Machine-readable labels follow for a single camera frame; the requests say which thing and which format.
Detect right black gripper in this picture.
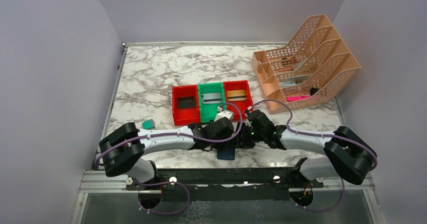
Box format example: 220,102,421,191
228,120,266,148

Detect navy blue card holder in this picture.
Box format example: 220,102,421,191
217,148,235,161

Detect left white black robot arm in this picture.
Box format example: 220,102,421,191
95,117,239,189

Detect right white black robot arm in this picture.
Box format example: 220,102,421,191
244,110,378,187

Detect silver card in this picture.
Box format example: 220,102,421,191
201,92,222,104

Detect red bin with black card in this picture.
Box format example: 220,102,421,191
172,85,200,126

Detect gold card in bin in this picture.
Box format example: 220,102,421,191
226,90,246,102

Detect black card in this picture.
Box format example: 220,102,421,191
177,96,196,109

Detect red bin with gold card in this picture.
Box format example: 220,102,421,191
223,80,253,120

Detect green plastic bin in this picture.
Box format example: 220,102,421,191
197,82,225,123

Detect silver gray item in organizer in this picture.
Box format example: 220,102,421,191
279,75,310,88

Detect small teal eraser block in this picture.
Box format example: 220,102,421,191
141,119,155,130

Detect black clip in organizer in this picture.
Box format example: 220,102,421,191
310,88,318,96

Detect peach plastic file organizer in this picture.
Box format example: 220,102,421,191
251,14,361,114

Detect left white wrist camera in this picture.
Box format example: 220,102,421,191
214,106,234,121

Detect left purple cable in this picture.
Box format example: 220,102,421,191
94,102,244,166

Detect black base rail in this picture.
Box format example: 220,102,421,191
126,167,323,202

